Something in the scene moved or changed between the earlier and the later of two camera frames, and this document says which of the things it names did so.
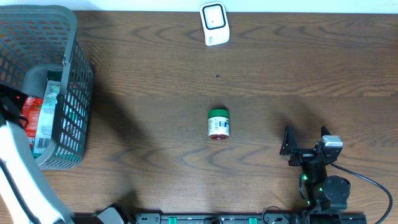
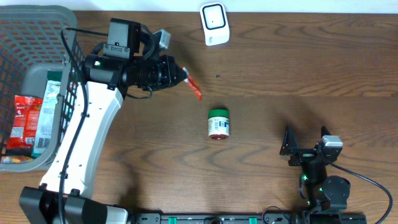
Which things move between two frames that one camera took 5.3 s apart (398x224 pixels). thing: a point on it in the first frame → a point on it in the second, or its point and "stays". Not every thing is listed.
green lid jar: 218,124 stays
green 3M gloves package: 69,115 → 52,91
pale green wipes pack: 45,130 stays
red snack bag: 31,111 stays
